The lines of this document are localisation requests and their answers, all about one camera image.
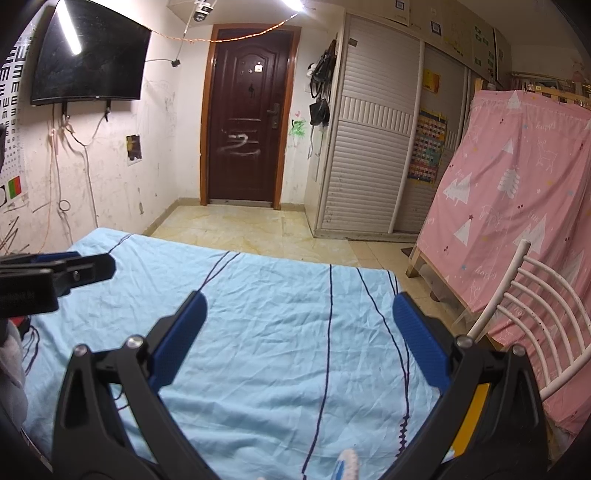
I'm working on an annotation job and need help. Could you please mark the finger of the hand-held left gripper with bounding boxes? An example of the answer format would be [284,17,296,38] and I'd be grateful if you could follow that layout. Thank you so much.
[0,251,81,271]
[51,254,116,296]

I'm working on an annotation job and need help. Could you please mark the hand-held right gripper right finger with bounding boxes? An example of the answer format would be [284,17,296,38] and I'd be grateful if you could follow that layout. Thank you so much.
[383,292,548,480]

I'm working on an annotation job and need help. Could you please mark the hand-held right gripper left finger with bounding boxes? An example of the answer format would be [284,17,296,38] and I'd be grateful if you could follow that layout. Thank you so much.
[52,291,213,480]

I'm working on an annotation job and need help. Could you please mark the yellow plastic bin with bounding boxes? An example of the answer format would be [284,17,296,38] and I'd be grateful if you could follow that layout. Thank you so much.
[450,382,491,457]

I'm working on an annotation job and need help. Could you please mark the person's left forearm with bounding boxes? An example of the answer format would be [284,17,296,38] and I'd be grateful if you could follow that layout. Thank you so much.
[0,323,27,430]

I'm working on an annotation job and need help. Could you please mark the white metal chair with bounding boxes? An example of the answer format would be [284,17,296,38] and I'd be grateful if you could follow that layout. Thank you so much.
[466,240,591,402]

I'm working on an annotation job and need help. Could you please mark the light blue bedsheet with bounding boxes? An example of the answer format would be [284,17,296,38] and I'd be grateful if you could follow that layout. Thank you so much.
[21,226,462,480]

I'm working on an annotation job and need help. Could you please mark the person's blue striped socked foot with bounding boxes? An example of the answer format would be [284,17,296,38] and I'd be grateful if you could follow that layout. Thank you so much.
[333,450,361,480]

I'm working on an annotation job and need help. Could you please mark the eye test chart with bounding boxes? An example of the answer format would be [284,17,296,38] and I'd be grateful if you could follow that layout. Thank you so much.
[0,23,40,213]

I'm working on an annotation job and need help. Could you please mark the pink printed curtain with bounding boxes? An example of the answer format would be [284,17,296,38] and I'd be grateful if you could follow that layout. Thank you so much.
[416,88,591,437]

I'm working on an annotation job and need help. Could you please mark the white slatted wardrobe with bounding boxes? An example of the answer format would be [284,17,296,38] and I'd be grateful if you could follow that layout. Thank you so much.
[314,13,476,241]

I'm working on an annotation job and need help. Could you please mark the colourful grid poster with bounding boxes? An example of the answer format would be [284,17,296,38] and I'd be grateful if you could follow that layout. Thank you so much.
[409,108,448,185]

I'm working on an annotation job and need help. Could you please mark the dark brown door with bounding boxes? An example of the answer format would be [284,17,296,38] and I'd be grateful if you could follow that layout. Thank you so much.
[198,24,302,210]

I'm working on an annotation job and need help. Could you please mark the black hanging bags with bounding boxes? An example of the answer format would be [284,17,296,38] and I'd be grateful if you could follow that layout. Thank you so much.
[308,39,340,127]

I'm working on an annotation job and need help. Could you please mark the white upper cabinets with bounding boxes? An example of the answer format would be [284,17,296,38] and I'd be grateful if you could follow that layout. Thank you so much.
[344,0,513,77]

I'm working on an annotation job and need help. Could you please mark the white wall cable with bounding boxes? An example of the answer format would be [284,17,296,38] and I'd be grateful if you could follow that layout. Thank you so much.
[48,104,109,247]

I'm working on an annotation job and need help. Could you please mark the black wall television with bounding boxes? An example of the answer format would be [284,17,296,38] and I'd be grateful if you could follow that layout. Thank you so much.
[30,0,153,107]

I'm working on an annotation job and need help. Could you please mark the orange string lights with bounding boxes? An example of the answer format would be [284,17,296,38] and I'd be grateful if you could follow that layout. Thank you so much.
[150,13,301,44]

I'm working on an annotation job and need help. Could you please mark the white security camera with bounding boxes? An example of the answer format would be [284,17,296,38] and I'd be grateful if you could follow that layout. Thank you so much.
[191,0,218,23]

